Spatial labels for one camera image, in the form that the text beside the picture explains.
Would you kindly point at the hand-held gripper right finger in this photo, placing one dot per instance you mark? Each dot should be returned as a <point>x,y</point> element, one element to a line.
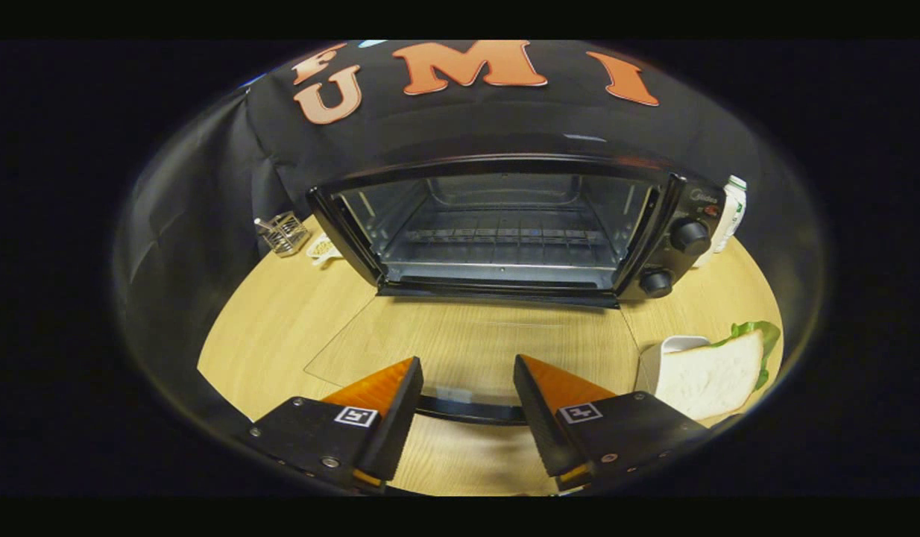
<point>538,418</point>

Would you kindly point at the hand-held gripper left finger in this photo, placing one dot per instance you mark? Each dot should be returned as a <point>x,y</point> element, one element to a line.
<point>397,425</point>

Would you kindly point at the lettuce sandwich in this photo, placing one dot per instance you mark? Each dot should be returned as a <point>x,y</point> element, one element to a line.
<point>710,373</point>

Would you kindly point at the black toaster oven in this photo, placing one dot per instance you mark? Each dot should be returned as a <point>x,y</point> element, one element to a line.
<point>680,216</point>

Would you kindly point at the white square dish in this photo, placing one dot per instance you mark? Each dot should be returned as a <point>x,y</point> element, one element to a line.
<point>652,365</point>

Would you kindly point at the small white snack dish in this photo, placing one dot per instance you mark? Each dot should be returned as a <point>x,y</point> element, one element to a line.
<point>323,248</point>

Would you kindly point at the white plastic bottle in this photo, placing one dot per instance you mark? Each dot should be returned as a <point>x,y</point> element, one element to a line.
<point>731,216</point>

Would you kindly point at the black backdrop cloth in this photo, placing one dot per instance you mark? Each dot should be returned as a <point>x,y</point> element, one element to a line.
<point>505,119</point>

